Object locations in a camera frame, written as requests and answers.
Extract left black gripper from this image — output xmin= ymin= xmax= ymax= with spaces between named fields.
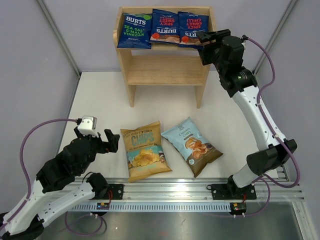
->
xmin=75 ymin=126 xmax=120 ymax=175

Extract blue Burts chilli bag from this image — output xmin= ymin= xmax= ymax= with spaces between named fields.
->
xmin=178 ymin=11 xmax=209 ymax=50
xmin=149 ymin=9 xmax=180 ymax=45

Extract tan kettle cooked chips bag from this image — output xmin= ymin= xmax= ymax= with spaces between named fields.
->
xmin=120 ymin=121 xmax=172 ymax=182

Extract blue Burts sea salt bag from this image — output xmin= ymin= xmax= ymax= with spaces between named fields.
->
xmin=117 ymin=13 xmax=152 ymax=49

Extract light blue cassava chips bag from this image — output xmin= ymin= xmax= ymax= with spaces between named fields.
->
xmin=161 ymin=117 xmax=223 ymax=178

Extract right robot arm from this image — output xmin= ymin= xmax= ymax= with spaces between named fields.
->
xmin=196 ymin=29 xmax=297 ymax=200

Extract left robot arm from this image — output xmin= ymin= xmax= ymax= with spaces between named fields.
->
xmin=0 ymin=129 xmax=120 ymax=240

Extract wooden two-tier shelf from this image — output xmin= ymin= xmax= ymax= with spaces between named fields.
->
xmin=113 ymin=6 xmax=217 ymax=109

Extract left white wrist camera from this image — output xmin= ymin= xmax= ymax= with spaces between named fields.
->
xmin=76 ymin=115 xmax=99 ymax=138

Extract aluminium mounting rail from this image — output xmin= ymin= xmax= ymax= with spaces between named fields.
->
xmin=67 ymin=177 xmax=306 ymax=203

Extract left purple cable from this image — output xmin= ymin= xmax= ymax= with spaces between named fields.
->
xmin=0 ymin=118 xmax=107 ymax=237

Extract white slotted cable duct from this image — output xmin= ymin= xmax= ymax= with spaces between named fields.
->
xmin=70 ymin=201 xmax=231 ymax=213

